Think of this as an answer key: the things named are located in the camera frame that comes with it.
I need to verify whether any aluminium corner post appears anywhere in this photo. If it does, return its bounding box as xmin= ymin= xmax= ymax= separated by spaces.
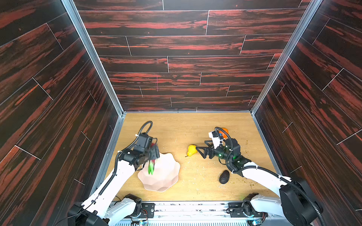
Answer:
xmin=251 ymin=0 xmax=322 ymax=118
xmin=61 ymin=0 xmax=124 ymax=117

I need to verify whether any orange mandarin fruit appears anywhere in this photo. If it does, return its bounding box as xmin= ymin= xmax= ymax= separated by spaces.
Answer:
xmin=220 ymin=128 xmax=228 ymax=139

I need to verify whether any dark avocado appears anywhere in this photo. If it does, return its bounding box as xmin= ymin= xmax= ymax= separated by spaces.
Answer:
xmin=219 ymin=170 xmax=230 ymax=185

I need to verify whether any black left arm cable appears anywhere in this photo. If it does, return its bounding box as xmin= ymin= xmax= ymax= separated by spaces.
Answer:
xmin=97 ymin=121 xmax=154 ymax=195

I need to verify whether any aluminium corner post right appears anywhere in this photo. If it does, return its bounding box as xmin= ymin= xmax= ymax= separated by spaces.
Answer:
xmin=251 ymin=0 xmax=322 ymax=118

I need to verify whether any red dragon fruit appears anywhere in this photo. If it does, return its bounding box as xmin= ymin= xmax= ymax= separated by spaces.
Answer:
xmin=148 ymin=143 xmax=160 ymax=175

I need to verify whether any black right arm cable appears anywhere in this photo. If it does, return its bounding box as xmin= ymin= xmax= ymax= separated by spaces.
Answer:
xmin=214 ymin=127 xmax=326 ymax=226

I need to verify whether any pink wavy fruit bowl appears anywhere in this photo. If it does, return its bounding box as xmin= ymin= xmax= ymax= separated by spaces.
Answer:
xmin=138 ymin=153 xmax=180 ymax=192

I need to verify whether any yellow pear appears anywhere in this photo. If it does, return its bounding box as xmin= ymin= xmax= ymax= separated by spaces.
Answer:
xmin=186 ymin=145 xmax=198 ymax=157

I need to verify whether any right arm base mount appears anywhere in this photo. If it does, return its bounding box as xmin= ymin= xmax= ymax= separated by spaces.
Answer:
xmin=226 ymin=193 xmax=263 ymax=218

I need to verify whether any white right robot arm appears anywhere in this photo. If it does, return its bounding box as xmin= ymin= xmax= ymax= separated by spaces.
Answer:
xmin=188 ymin=127 xmax=326 ymax=226

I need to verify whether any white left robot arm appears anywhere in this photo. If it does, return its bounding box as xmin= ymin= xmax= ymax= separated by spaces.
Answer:
xmin=67 ymin=132 xmax=181 ymax=226

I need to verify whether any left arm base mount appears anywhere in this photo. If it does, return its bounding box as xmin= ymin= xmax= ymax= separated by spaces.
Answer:
xmin=124 ymin=194 xmax=156 ymax=219

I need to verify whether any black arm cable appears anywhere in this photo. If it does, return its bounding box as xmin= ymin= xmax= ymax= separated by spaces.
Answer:
xmin=214 ymin=127 xmax=326 ymax=226
xmin=97 ymin=121 xmax=154 ymax=195

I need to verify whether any aluminium front rail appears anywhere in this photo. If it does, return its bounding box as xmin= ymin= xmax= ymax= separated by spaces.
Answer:
xmin=116 ymin=201 xmax=288 ymax=226

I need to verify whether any aluminium corner post left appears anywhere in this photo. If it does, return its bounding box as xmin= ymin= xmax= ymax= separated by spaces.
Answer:
xmin=61 ymin=0 xmax=124 ymax=117

